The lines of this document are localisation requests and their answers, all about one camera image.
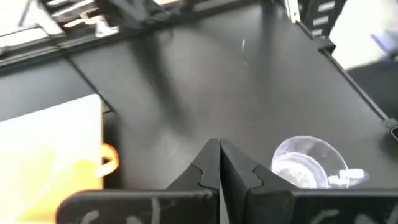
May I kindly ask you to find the white paper sheet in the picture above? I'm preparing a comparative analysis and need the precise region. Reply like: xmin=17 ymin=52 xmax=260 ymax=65
xmin=328 ymin=0 xmax=398 ymax=71

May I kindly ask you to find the clear plastic cup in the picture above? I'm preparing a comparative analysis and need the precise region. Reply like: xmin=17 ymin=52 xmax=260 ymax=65
xmin=269 ymin=134 xmax=370 ymax=190

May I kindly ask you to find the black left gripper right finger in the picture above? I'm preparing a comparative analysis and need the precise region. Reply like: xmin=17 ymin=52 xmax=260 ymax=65
xmin=219 ymin=138 xmax=398 ymax=224

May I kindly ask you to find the orange plastic mug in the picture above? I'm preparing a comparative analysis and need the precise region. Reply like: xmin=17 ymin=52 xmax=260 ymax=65
xmin=0 ymin=142 xmax=121 ymax=223

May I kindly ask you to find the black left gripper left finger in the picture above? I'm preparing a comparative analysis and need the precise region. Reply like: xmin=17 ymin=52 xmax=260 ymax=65
xmin=55 ymin=138 xmax=222 ymax=224

